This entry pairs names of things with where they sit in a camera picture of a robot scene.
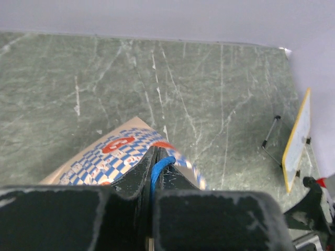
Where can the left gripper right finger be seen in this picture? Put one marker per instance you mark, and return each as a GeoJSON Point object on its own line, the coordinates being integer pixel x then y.
{"type": "Point", "coordinates": [188, 218]}

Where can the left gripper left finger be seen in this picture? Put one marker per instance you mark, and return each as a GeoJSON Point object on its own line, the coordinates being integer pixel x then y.
{"type": "Point", "coordinates": [84, 217]}

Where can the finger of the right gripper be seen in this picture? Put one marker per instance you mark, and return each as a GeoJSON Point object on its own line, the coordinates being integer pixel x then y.
{"type": "Point", "coordinates": [308, 213]}

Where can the checkered paper bag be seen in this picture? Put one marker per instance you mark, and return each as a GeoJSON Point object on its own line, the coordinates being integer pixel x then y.
{"type": "Point", "coordinates": [110, 157]}

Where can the red emergency stop button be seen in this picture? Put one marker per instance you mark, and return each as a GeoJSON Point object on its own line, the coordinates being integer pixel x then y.
{"type": "Point", "coordinates": [322, 182]}

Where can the aluminium rail frame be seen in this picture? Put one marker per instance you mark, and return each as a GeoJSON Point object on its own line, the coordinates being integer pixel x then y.
{"type": "Point", "coordinates": [311, 242]}

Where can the small whiteboard yellow frame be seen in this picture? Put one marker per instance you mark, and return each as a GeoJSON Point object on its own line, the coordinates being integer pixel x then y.
{"type": "Point", "coordinates": [298, 138]}

